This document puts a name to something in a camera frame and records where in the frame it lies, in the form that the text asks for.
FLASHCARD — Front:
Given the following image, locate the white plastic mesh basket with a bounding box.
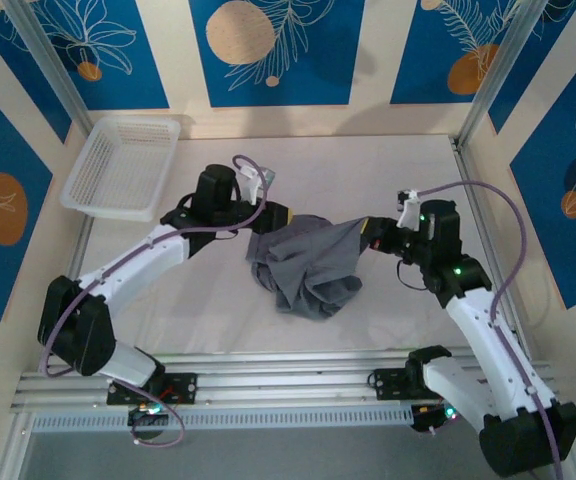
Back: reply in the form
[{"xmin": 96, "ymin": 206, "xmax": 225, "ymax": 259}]
[{"xmin": 58, "ymin": 117, "xmax": 182, "ymax": 223}]

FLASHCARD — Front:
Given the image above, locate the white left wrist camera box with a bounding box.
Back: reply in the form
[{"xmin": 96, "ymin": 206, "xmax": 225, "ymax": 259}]
[{"xmin": 240, "ymin": 166, "xmax": 275, "ymax": 205}]

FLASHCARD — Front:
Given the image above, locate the white slotted cable duct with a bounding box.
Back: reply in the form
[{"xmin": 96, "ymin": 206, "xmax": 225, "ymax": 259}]
[{"xmin": 30, "ymin": 407, "xmax": 415, "ymax": 434}]

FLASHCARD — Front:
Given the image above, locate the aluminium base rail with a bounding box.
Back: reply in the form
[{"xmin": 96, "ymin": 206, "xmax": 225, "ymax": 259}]
[{"xmin": 10, "ymin": 349, "xmax": 562, "ymax": 415}]

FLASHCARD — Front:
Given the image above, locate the aluminium frame post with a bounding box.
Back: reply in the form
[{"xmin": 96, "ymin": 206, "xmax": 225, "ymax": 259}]
[
  {"xmin": 455, "ymin": 0, "xmax": 559, "ymax": 151},
  {"xmin": 3, "ymin": 0, "xmax": 94, "ymax": 146}
]

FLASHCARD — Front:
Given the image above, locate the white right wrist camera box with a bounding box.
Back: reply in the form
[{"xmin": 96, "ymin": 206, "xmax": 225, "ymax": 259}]
[{"xmin": 396, "ymin": 188, "xmax": 423, "ymax": 229}]

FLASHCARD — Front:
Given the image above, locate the circuit board with green light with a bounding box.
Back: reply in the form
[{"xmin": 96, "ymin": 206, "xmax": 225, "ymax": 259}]
[
  {"xmin": 410, "ymin": 402, "xmax": 463, "ymax": 434},
  {"xmin": 127, "ymin": 402, "xmax": 170, "ymax": 429}
]

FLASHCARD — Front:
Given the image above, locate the grey t-shirt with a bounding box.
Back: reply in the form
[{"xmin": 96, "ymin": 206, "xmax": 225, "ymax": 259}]
[{"xmin": 244, "ymin": 212, "xmax": 372, "ymax": 324}]

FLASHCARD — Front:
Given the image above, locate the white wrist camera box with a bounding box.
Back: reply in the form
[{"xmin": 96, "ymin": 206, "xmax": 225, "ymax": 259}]
[
  {"xmin": 396, "ymin": 188, "xmax": 423, "ymax": 229},
  {"xmin": 240, "ymin": 166, "xmax": 275, "ymax": 205}
]

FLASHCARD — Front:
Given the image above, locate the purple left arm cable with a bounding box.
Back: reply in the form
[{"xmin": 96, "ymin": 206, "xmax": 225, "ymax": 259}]
[{"xmin": 40, "ymin": 154, "xmax": 269, "ymax": 447}]

